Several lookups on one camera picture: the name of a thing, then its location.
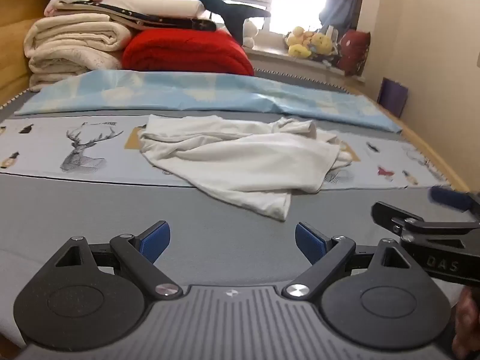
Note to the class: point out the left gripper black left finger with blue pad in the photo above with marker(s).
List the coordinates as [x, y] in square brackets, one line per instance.
[87, 296]

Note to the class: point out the cream folded blanket stack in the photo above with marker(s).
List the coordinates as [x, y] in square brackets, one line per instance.
[59, 47]

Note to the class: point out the white t-shirt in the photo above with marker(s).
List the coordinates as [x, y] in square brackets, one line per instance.
[250, 164]

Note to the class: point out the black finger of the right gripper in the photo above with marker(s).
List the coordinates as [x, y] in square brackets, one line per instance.
[403, 223]
[457, 200]

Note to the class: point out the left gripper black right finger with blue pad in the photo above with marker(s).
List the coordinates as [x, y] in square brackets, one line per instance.
[374, 296]

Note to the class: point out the red folded quilt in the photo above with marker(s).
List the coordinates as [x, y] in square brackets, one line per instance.
[186, 50]

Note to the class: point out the blue curtain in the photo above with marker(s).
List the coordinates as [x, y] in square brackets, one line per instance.
[343, 0]

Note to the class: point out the yellow plush toys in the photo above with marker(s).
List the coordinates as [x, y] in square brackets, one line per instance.
[316, 46]

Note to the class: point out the grey printed bed sheet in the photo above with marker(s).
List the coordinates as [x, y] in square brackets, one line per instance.
[212, 242]

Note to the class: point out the light blue patterned pillowcase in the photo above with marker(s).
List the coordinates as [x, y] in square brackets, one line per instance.
[102, 90]

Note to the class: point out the purple box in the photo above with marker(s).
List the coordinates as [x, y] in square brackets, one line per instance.
[392, 97]

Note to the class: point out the person's right hand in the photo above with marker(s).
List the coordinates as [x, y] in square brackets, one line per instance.
[466, 338]

